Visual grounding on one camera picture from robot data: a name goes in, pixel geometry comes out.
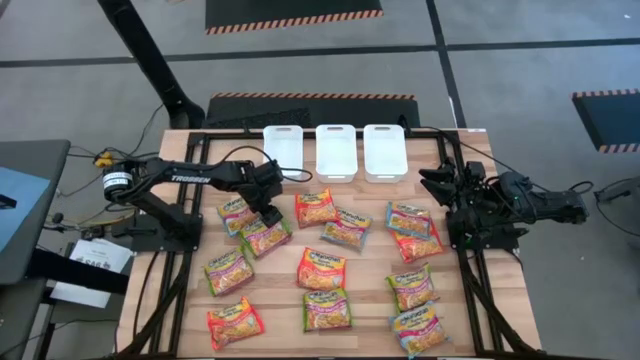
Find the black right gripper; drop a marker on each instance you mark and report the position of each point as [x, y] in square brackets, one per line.
[472, 197]

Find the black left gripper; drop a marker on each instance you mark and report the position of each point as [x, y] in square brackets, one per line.
[257, 196]

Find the green lime shrimp ramen pack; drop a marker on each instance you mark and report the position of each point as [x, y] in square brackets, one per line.
[265, 241]
[412, 288]
[327, 311]
[228, 272]

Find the blue beef ramen pack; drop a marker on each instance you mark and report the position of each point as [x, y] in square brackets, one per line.
[409, 220]
[346, 230]
[232, 215]
[419, 330]

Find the orange chicken ramen pack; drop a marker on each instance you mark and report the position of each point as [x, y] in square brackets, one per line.
[235, 324]
[315, 210]
[321, 270]
[420, 249]

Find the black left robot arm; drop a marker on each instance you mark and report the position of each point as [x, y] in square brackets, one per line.
[190, 178]

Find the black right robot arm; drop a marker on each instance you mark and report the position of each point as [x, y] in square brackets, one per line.
[550, 207]

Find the white plastic bin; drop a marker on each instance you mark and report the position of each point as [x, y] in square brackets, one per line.
[282, 150]
[336, 155]
[385, 155]

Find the black hazard-striped floor mat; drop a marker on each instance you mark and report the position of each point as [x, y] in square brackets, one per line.
[295, 12]
[610, 120]
[350, 112]

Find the grey stand foot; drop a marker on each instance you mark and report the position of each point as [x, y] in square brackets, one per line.
[622, 190]

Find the white printed paper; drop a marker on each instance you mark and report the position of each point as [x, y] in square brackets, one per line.
[92, 252]

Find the black beam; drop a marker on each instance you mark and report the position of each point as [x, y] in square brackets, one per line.
[75, 271]

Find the black stand pole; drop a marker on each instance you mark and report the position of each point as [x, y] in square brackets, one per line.
[145, 50]

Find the grey desk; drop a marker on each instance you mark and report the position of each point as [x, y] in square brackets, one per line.
[50, 165]

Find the blue sheet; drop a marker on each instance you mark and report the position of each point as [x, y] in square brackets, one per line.
[20, 200]

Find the small black device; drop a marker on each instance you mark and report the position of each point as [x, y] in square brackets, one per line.
[6, 201]

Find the dark grey side table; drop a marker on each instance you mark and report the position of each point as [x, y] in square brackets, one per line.
[20, 320]

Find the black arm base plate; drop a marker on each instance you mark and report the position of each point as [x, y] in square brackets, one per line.
[150, 243]
[506, 244]

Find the black aluminium table frame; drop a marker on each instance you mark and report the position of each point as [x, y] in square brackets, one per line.
[230, 135]

